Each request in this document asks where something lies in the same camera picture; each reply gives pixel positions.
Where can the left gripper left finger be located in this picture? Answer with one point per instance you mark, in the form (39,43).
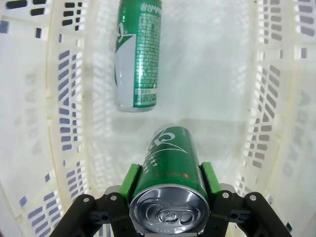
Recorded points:
(129,182)

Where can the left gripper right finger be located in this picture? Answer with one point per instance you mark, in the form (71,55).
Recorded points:
(212,180)

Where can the green soda can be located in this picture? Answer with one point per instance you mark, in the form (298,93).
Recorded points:
(145,54)
(170,160)

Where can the cream shopping basket brown rim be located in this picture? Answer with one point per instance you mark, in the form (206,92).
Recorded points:
(222,86)

